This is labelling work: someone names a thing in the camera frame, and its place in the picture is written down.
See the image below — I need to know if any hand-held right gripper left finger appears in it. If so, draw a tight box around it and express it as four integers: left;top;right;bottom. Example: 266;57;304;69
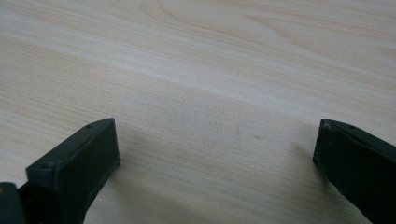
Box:
18;117;121;224

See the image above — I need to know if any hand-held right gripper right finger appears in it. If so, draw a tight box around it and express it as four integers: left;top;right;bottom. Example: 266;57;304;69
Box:
312;118;396;224

